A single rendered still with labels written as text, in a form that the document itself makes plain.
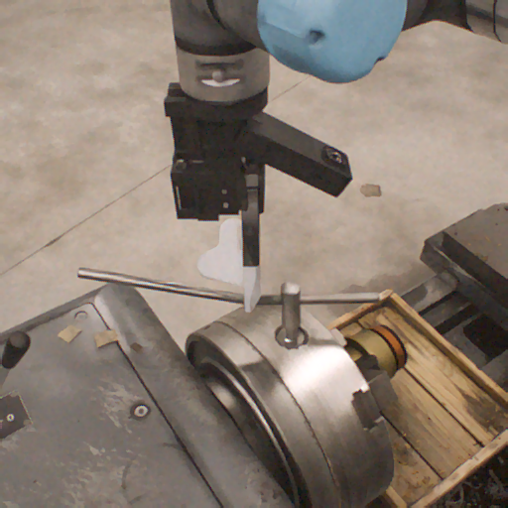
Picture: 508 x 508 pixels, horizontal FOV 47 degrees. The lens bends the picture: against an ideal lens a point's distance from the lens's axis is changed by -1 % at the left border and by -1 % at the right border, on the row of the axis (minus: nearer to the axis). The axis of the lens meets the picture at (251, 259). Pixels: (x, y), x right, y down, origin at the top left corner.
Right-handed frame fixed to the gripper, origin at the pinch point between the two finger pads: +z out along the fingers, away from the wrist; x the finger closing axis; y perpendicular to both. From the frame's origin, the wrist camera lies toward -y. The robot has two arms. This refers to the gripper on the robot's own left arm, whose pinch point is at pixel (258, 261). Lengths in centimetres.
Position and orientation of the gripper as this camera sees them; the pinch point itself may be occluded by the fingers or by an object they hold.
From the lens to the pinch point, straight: 62.2
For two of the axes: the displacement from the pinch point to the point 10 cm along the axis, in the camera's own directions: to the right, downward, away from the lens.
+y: -10.0, 0.0, 0.6
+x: -0.4, 6.8, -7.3
